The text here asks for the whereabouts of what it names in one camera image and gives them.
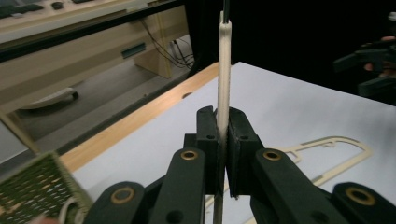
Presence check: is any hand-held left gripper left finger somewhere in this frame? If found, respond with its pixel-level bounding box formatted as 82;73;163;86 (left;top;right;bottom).
183;105;226;196

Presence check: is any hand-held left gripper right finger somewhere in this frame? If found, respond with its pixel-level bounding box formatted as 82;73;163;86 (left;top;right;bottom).
225;106;265;199

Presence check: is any bundle of black cables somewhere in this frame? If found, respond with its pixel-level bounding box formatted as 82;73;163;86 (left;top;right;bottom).
139;18;196;70

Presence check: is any black keyboard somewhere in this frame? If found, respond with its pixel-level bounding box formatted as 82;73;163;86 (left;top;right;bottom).
0;2;45;20

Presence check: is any white table cover sheet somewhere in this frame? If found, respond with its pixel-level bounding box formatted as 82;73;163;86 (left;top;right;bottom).
73;61;396;224

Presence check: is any black curtain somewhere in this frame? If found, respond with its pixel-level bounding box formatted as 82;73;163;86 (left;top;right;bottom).
183;0;396;106

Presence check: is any beige wooden desk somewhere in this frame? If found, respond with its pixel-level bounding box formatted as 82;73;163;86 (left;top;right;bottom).
0;0;191;117

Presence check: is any green woven basket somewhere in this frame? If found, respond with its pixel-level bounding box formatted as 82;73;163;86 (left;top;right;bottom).
0;151;94;224

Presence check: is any white chair base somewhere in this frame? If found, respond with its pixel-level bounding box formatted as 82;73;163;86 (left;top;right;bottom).
20;87;79;111

